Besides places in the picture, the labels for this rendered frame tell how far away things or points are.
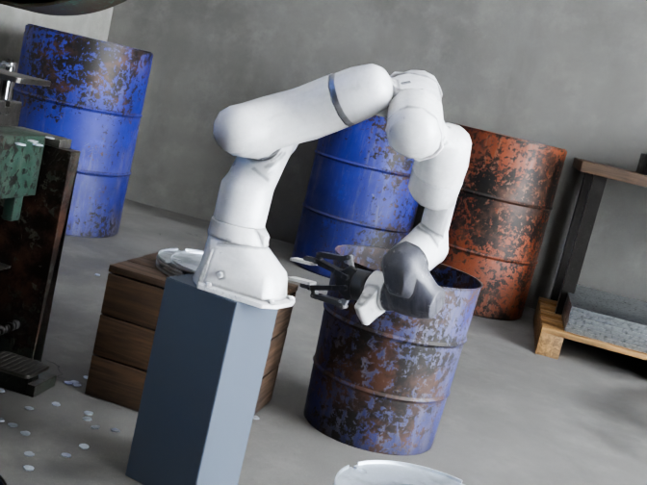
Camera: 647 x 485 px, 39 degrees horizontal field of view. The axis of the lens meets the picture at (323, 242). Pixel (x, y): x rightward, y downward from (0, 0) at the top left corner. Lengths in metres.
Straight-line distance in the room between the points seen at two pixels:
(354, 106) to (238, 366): 0.59
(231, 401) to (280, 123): 0.59
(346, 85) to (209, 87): 3.65
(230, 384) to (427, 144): 0.64
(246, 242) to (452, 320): 0.76
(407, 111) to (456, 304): 0.81
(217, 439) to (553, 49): 3.58
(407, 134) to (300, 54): 3.55
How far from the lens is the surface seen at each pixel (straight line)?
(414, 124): 1.74
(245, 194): 1.88
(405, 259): 2.02
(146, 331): 2.37
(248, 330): 1.93
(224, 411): 1.96
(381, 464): 1.62
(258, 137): 1.81
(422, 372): 2.46
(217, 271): 1.89
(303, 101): 1.82
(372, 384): 2.45
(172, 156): 5.48
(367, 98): 1.78
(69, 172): 2.29
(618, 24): 5.16
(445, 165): 1.85
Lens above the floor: 0.90
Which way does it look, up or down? 9 degrees down
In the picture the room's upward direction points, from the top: 13 degrees clockwise
